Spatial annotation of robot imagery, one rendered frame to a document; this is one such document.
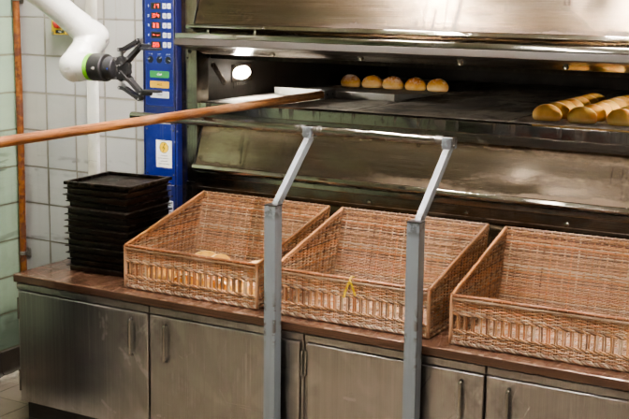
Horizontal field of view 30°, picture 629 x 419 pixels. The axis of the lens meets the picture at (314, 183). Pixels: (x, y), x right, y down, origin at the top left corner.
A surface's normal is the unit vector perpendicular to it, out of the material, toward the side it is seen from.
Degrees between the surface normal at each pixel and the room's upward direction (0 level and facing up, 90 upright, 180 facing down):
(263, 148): 70
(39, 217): 90
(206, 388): 90
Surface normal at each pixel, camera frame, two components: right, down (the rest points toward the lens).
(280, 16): -0.47, -0.21
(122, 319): -0.50, 0.15
